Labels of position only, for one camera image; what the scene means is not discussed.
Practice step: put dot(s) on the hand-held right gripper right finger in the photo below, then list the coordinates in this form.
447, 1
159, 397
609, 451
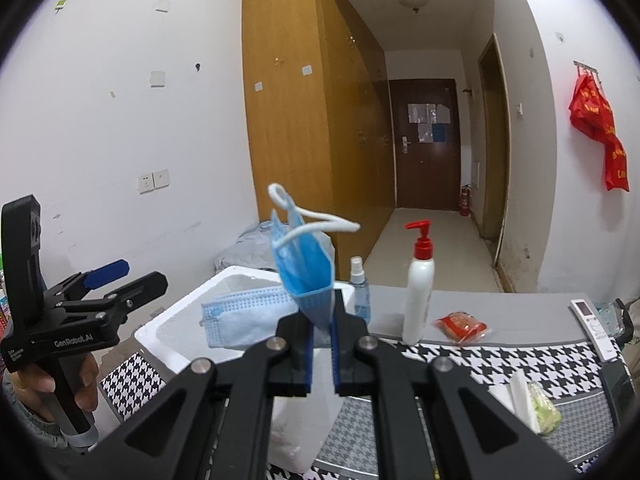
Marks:
340, 365

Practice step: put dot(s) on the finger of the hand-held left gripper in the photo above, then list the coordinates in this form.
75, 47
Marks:
145, 285
107, 270

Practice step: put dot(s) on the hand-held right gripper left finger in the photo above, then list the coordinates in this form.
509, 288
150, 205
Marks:
305, 362

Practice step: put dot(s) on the white foam box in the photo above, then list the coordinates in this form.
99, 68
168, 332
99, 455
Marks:
175, 330

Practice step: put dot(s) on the blue face mask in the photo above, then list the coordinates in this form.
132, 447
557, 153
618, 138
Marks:
240, 320
300, 270

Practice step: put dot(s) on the white tissue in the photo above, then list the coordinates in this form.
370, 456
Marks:
520, 397

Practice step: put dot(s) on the person's left forearm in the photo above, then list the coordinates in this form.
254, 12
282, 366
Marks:
27, 427

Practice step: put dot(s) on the person's left hand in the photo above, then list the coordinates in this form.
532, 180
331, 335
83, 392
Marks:
30, 385

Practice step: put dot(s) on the clear blue spray bottle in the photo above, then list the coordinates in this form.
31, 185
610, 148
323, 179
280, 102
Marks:
361, 300

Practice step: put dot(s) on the flat blue face mask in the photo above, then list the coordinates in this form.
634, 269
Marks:
240, 320

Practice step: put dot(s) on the white red-pump lotion bottle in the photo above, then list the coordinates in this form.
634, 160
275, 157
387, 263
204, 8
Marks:
419, 300

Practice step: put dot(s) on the grey plastic bag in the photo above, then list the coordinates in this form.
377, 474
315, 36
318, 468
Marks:
245, 250

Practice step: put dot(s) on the red snack packet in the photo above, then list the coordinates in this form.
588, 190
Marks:
460, 326

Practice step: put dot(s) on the red fire extinguisher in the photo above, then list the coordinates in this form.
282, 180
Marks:
465, 202

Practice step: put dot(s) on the green item in clear bag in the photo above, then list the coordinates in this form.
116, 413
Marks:
545, 407

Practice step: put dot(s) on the dark brown door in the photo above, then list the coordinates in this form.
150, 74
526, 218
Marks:
425, 170

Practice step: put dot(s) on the wooden wardrobe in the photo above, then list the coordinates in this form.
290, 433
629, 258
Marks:
290, 110

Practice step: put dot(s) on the wooden side door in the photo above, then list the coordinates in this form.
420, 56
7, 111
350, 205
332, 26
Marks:
495, 160

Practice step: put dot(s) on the white remote control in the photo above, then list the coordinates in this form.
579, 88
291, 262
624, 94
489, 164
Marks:
595, 330

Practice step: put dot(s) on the black tablet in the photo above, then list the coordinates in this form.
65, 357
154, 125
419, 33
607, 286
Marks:
617, 395

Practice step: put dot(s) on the black basket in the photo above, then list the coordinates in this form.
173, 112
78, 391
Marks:
622, 317

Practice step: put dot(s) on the red hanging bag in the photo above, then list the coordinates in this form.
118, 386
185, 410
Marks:
597, 120

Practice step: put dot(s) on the white wall socket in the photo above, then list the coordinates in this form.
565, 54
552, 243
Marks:
146, 183

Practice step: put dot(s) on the white wall switch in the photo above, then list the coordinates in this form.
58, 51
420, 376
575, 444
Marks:
161, 179

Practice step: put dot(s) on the white blank wall plate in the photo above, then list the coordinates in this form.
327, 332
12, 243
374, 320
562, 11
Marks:
158, 78

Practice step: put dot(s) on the metal wall hook rack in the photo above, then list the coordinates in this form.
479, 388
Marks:
586, 66

